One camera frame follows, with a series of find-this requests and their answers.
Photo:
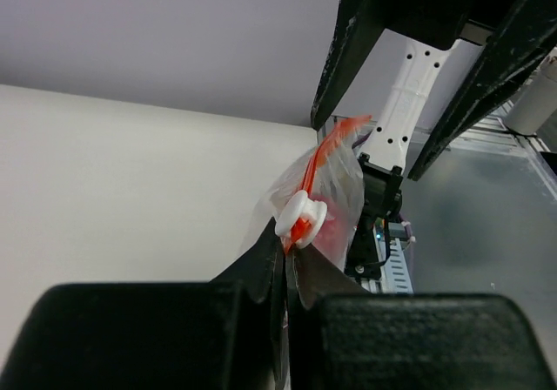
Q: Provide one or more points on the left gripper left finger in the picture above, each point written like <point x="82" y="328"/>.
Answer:
<point x="226" y="333"/>

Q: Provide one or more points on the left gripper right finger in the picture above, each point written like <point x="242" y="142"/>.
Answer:
<point x="344" y="337"/>

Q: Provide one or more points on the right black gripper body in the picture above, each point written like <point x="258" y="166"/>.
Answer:
<point x="438" y="23"/>

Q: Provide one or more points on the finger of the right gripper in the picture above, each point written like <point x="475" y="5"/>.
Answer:
<point x="359" y="24"/>
<point x="524" y="38"/>

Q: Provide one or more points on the red fake tomato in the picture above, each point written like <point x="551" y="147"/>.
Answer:
<point x="336" y="234"/>

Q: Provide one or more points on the clear zip top bag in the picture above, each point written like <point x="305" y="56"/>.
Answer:
<point x="329" y="169"/>

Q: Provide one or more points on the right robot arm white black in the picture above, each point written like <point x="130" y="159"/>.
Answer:
<point x="383" y="158"/>

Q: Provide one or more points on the white slotted cable duct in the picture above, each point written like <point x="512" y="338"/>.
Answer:
<point x="395" y="272"/>

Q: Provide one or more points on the aluminium rail frame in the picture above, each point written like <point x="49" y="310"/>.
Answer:
<point x="491" y="135"/>

